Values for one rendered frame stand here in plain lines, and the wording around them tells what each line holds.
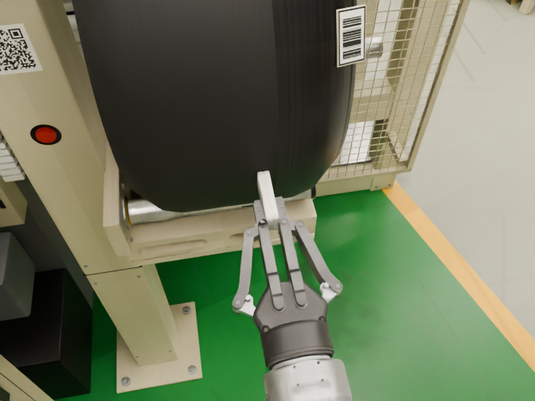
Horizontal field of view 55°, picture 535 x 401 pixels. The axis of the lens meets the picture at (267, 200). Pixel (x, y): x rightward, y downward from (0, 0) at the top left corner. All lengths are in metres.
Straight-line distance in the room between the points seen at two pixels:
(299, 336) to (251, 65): 0.29
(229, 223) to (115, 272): 0.38
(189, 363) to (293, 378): 1.23
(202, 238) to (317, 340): 0.46
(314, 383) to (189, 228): 0.50
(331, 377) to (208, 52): 0.35
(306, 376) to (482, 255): 1.60
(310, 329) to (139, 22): 0.35
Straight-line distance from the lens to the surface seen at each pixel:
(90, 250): 1.15
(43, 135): 0.88
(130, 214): 0.92
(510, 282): 2.05
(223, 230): 0.94
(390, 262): 1.95
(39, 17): 0.75
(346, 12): 0.58
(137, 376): 1.76
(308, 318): 0.57
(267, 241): 0.60
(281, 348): 0.54
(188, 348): 1.76
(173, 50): 0.54
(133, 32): 0.55
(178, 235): 0.94
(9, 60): 0.80
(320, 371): 0.53
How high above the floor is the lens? 1.64
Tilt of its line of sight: 53 degrees down
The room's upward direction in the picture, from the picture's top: straight up
